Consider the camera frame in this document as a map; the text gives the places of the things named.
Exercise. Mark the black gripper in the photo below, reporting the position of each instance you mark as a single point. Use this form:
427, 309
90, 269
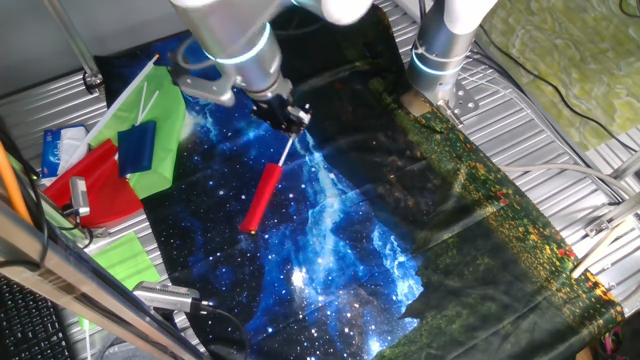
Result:
272, 112

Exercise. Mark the small red flag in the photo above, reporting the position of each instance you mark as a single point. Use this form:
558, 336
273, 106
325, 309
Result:
261, 197

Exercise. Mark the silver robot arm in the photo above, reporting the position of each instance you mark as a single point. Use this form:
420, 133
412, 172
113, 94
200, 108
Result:
240, 35

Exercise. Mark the large green flag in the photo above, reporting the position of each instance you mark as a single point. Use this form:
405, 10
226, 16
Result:
165, 110

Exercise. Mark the small blue flag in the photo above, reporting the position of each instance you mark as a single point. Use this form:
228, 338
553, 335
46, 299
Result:
137, 150

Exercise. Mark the large red flag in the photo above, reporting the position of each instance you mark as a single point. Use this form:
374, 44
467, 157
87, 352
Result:
105, 195

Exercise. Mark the small green flag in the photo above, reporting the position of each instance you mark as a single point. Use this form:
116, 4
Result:
127, 260

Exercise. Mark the tan cardboard piece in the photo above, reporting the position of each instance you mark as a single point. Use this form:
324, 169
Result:
414, 104

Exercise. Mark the galaxy print cloth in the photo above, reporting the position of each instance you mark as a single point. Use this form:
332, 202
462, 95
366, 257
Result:
450, 250

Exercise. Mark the grey metal pole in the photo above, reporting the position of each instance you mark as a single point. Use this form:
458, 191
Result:
74, 40

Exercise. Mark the white blue tissue pack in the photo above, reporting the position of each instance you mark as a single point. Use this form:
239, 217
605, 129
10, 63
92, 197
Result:
55, 150

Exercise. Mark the yellow green cloth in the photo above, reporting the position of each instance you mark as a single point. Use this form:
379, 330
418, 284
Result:
575, 60

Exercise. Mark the orange rod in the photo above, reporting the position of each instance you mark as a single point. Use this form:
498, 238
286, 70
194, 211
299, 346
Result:
10, 180

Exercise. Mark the white metal stand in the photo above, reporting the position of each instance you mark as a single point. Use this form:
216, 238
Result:
600, 245

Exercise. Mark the black keyboard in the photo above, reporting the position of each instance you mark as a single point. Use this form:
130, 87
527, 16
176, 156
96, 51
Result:
25, 325

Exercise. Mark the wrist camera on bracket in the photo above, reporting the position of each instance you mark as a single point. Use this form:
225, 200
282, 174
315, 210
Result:
205, 90

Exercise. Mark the silver depth camera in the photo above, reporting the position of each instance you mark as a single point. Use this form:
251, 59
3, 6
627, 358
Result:
79, 195
165, 296

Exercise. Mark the aluminium frame bar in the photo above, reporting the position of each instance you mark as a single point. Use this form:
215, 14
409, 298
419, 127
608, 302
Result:
60, 265

